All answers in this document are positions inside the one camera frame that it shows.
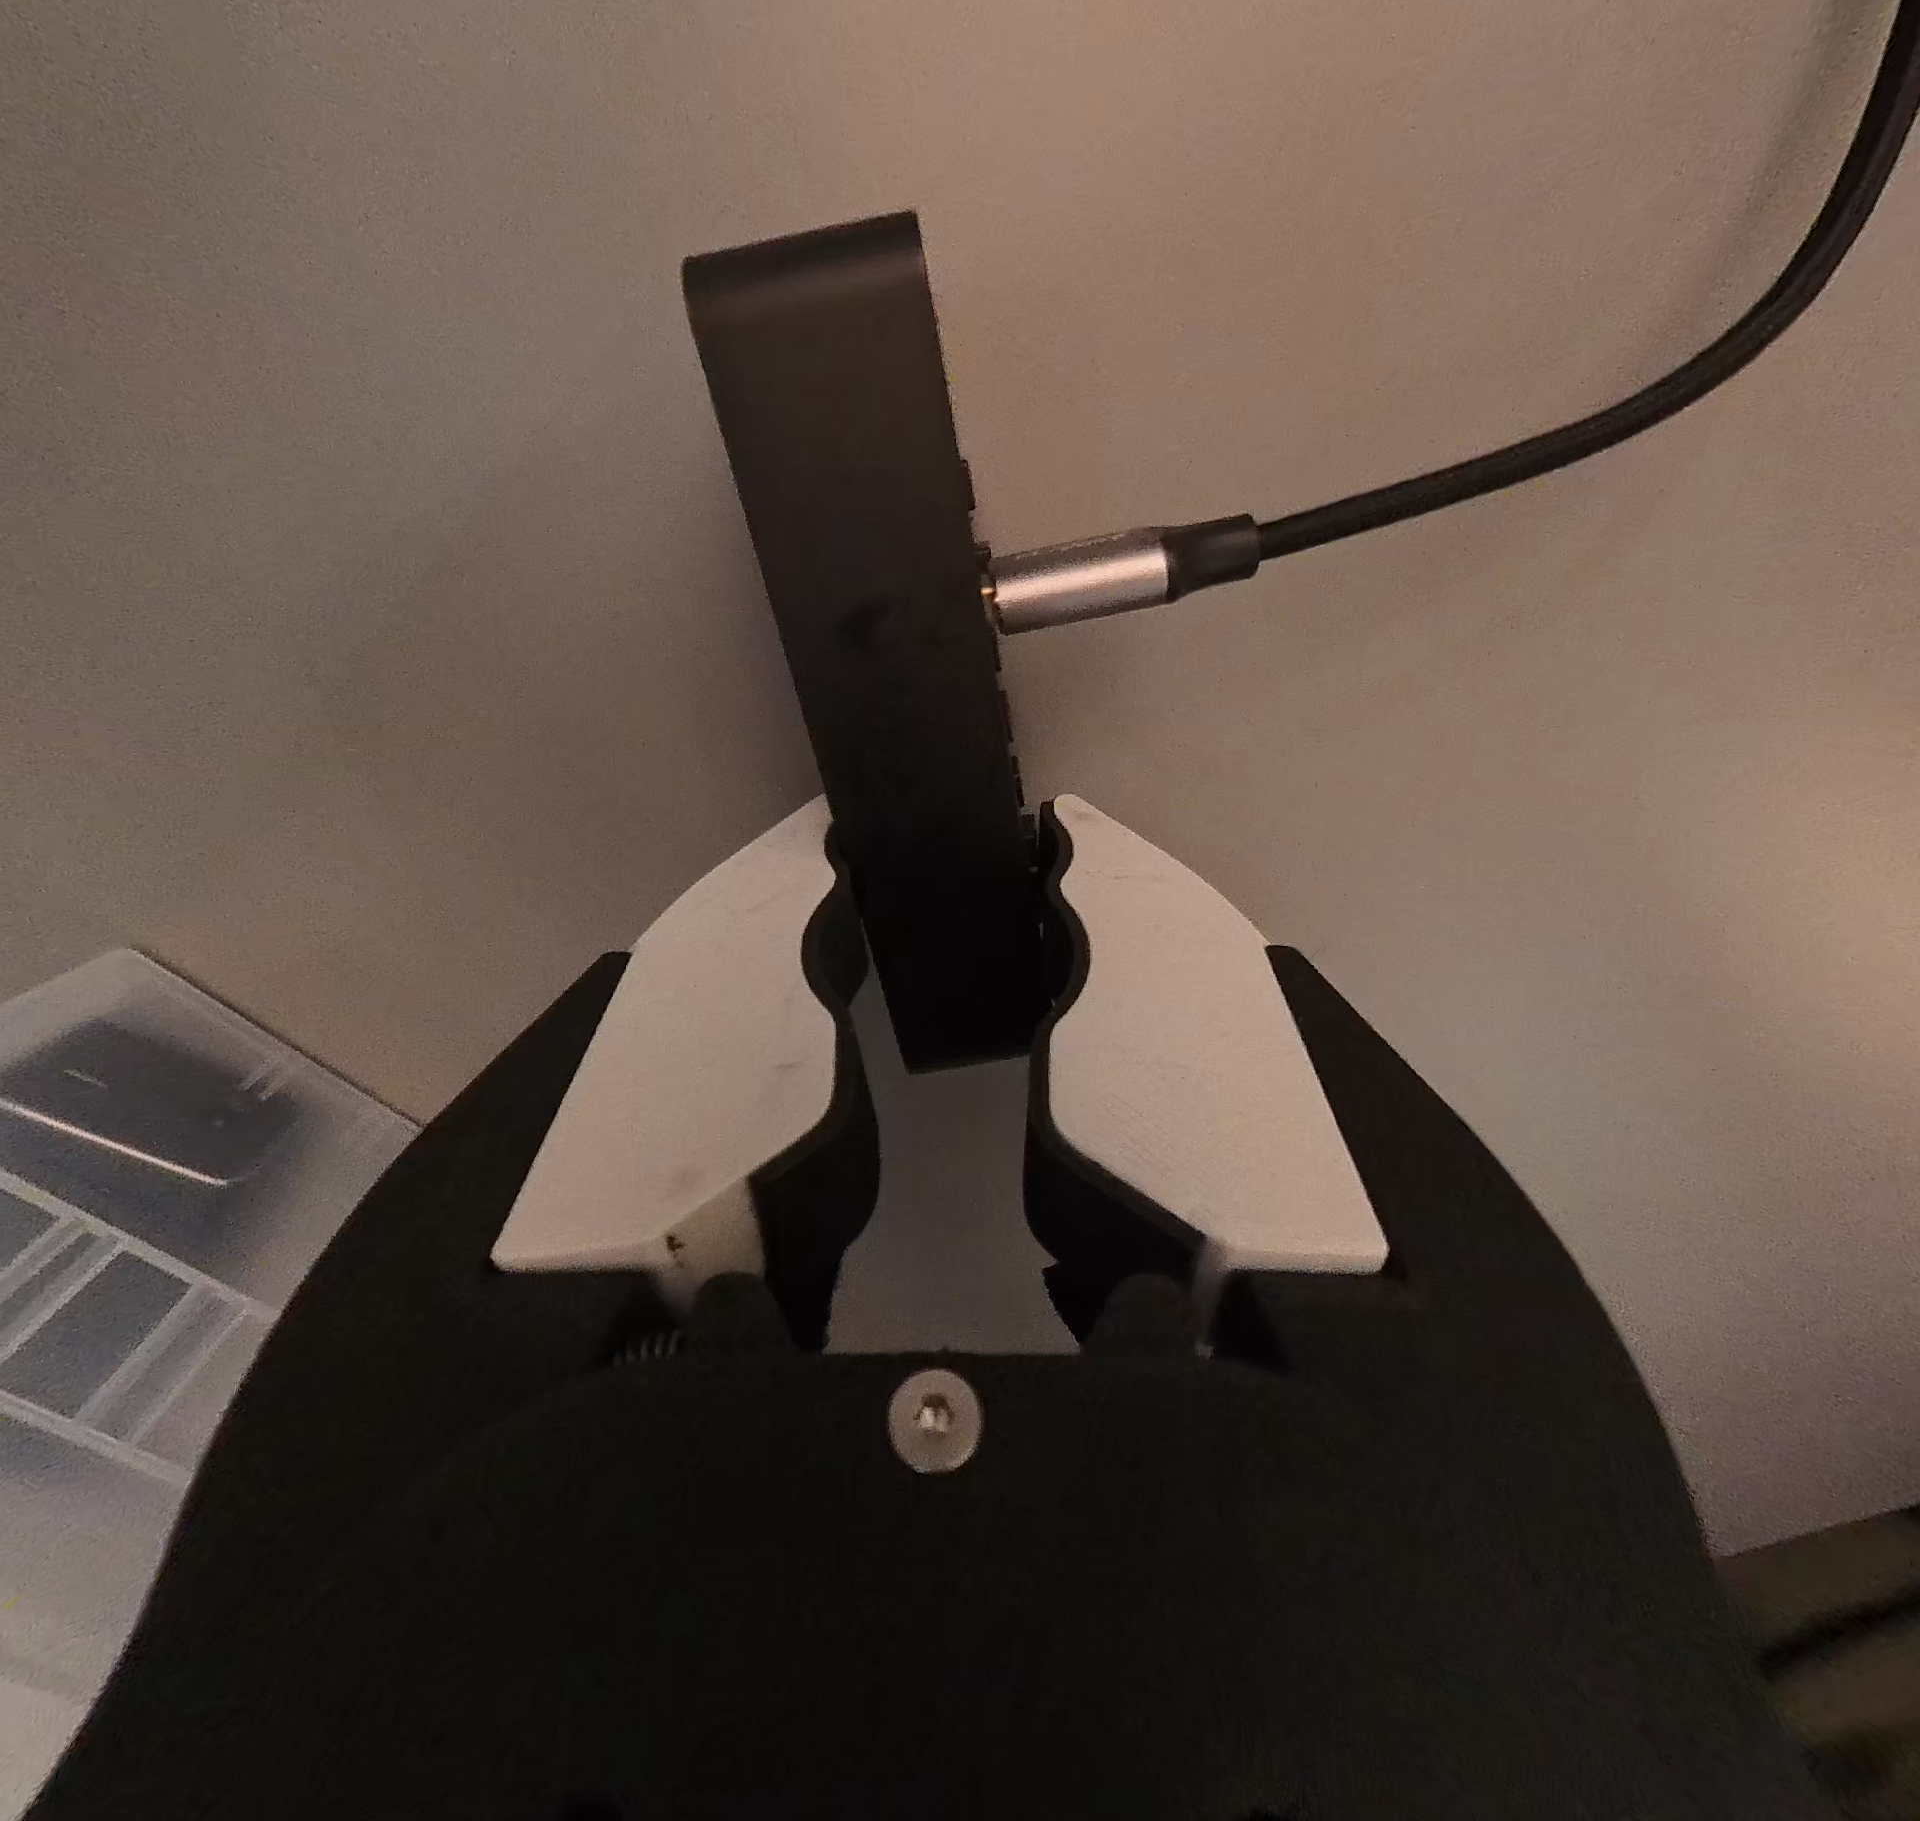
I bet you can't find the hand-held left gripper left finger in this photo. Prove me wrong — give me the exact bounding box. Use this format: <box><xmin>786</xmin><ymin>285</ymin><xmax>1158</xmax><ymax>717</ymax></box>
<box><xmin>492</xmin><ymin>796</ymin><xmax>886</xmax><ymax>1277</ymax></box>

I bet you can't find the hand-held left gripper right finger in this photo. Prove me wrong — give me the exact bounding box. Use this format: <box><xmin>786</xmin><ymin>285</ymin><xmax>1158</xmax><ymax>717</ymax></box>
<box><xmin>1024</xmin><ymin>796</ymin><xmax>1388</xmax><ymax>1282</ymax></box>

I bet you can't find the black cable with grey plugs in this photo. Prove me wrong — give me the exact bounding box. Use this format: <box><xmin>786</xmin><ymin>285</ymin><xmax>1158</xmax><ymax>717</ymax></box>
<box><xmin>976</xmin><ymin>0</ymin><xmax>1920</xmax><ymax>641</ymax></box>

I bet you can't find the black usb hub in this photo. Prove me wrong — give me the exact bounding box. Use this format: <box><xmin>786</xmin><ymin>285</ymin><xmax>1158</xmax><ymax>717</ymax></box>
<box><xmin>684</xmin><ymin>213</ymin><xmax>1051</xmax><ymax>1073</ymax></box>
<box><xmin>0</xmin><ymin>1013</ymin><xmax>298</xmax><ymax>1195</ymax></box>

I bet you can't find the clear plastic storage box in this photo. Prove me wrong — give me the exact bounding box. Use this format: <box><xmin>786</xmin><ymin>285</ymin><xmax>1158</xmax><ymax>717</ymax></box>
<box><xmin>0</xmin><ymin>948</ymin><xmax>421</xmax><ymax>1810</ymax></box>

